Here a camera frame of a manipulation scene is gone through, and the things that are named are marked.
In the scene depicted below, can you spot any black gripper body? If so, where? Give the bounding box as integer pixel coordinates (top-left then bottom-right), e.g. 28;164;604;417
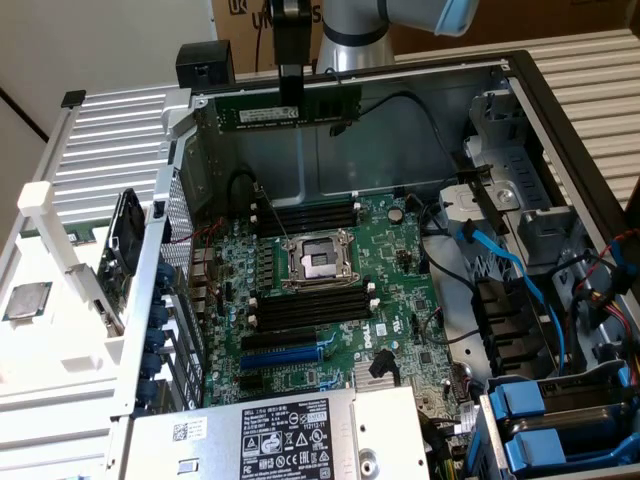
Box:
269;0;324;66

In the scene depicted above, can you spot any green RAM stick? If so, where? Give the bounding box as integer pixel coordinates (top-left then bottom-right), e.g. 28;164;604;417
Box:
64;227;99;246
214;83;362;132

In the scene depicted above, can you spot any printed Universal Robots cardboard box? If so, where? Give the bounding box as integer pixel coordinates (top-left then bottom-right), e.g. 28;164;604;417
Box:
209;0;326;76

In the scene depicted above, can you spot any black plastic box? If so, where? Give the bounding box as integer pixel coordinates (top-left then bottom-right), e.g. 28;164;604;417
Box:
177;40;236;90

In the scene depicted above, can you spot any thin socket locking lever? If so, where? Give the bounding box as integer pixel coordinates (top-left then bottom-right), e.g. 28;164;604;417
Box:
254;184;291;244

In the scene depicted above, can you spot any open black PC case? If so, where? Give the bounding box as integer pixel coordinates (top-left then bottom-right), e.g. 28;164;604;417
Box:
112;48;640;480

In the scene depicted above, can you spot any silver CPU socket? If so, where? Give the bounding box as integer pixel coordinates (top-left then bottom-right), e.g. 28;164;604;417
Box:
279;227;362;292

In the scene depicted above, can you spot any black graphics card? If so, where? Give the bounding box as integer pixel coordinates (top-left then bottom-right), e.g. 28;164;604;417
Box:
96;187;147;336

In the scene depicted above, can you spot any silver metal drive cage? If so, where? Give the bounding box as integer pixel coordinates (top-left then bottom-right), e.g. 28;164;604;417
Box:
462;79;576;241

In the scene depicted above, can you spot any green Dell motherboard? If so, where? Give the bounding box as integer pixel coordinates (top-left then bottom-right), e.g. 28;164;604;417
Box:
199;192;481;436

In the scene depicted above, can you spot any long black expansion slot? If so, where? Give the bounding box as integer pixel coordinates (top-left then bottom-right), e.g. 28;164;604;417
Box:
240;327;320;354

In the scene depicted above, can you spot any plain brown cardboard box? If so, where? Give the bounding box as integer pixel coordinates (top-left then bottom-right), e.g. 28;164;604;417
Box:
389;0;632;56

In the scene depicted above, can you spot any long blue expansion slot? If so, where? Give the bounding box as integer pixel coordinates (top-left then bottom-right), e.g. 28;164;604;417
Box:
238;345;325;372

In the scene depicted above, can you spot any silver finned heatsink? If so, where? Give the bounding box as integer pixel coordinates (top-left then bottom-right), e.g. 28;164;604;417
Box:
353;367;401;391

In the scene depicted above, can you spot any black fan shroud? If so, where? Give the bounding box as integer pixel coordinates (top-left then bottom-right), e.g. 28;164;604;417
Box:
472;277;556;376

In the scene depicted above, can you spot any white parts rack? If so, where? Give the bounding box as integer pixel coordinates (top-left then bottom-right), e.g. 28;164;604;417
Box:
0;180;135;386

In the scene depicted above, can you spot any silver CPU chip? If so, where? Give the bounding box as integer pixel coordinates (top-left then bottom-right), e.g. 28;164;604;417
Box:
1;282;53;321

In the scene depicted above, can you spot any silver power supply unit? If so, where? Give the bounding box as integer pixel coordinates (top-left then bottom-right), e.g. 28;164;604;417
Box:
117;384;431;480

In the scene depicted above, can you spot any disk bay with blue rails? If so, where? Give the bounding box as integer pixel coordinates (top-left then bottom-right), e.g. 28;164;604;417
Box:
472;359;640;480

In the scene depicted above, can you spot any black wire with plug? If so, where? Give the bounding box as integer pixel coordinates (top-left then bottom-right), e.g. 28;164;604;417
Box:
327;67;481;176

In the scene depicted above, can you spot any blue flat SATA wire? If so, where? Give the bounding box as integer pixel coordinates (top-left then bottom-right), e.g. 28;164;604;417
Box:
457;219;569;379

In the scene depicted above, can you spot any coloured power wire bundle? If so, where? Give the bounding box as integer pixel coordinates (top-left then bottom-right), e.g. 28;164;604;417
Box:
569;229;640;376

